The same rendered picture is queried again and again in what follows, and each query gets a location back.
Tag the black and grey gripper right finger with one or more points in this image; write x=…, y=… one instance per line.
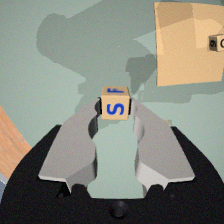
x=167, y=157

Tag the beige flat mat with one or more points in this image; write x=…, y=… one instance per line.
x=182, y=42

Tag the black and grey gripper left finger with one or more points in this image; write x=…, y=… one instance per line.
x=66, y=155

